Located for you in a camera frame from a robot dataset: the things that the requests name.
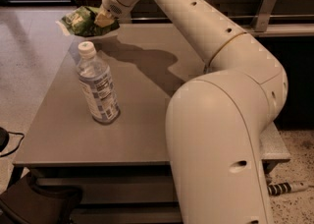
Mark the black and white striped handle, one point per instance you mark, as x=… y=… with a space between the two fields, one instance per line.
x=287 y=188

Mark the upper grey drawer front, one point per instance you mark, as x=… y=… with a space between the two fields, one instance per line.
x=138 y=189

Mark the lower grey drawer front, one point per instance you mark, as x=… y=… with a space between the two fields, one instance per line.
x=166 y=214

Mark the grey drawer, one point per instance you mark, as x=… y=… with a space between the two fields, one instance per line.
x=138 y=189
x=166 y=214

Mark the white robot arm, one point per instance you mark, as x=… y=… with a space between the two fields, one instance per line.
x=214 y=121

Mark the grey table with drawers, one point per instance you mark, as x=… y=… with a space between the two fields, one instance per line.
x=163 y=106

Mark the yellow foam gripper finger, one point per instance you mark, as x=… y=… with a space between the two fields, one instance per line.
x=104 y=18

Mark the right metal wall bracket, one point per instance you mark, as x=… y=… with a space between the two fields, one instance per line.
x=261 y=19

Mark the clear plastic water bottle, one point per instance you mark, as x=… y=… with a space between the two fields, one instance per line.
x=96 y=81

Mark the black chair seat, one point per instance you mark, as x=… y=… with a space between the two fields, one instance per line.
x=27 y=203

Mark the green jalapeno chip bag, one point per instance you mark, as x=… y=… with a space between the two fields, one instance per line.
x=80 y=22

